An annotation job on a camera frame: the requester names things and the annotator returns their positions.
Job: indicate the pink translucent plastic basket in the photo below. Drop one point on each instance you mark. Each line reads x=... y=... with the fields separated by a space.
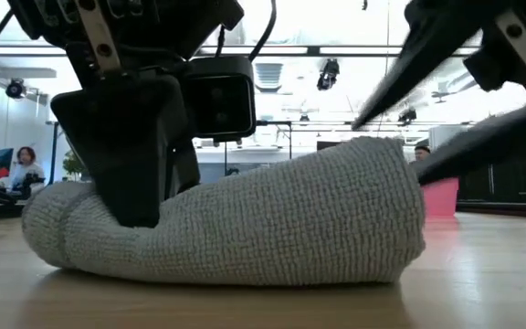
x=443 y=198

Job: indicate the grey microfiber towel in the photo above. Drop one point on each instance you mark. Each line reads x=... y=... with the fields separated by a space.
x=267 y=228

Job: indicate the black metal frame stand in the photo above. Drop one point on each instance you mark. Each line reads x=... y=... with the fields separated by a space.
x=274 y=123

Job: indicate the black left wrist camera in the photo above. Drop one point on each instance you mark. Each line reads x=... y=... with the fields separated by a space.
x=219 y=98

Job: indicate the black background robot arm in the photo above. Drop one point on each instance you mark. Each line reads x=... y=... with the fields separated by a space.
x=232 y=171
x=28 y=183

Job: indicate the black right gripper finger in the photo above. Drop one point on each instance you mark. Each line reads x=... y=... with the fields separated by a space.
x=496 y=141
x=427 y=45

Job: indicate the person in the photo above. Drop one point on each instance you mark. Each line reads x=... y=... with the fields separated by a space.
x=26 y=166
x=422 y=153

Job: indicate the green bushy plant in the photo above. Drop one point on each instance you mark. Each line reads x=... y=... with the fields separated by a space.
x=75 y=165

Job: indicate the black partition panels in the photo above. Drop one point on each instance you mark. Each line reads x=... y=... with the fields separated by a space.
x=518 y=183

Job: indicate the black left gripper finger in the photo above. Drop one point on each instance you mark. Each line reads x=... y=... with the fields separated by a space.
x=185 y=169
x=126 y=146

